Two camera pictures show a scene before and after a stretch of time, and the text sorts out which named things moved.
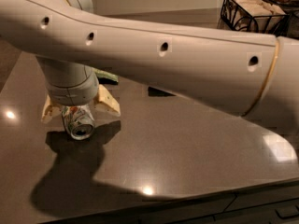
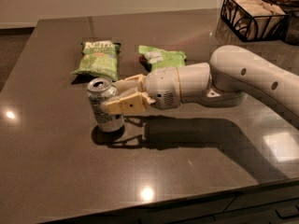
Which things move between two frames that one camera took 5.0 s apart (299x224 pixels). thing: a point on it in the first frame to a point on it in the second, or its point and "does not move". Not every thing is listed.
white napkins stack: (252, 13) does not move
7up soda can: (78, 121) to (99, 90)
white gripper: (72, 94) to (161, 88)
